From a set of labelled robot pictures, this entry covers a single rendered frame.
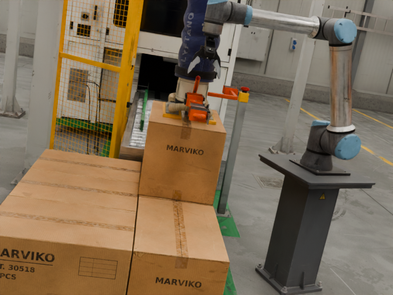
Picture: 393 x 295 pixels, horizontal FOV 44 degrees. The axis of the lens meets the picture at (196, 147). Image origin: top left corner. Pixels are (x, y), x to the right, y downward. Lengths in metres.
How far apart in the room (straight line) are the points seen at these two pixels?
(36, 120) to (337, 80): 2.32
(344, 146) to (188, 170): 0.84
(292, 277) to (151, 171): 1.11
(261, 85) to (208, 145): 9.75
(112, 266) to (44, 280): 0.28
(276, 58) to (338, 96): 9.73
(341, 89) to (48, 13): 2.20
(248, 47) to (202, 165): 9.48
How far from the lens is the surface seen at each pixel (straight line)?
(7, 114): 6.10
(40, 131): 3.95
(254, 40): 11.88
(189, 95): 2.43
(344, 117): 2.67
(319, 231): 3.01
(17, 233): 2.06
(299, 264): 3.03
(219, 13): 2.26
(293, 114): 6.21
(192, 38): 2.60
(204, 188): 2.53
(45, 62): 3.84
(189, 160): 2.48
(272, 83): 12.24
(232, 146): 3.76
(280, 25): 2.56
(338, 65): 2.61
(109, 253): 2.00
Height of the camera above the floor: 1.46
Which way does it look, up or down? 15 degrees down
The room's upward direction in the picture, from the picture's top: 10 degrees clockwise
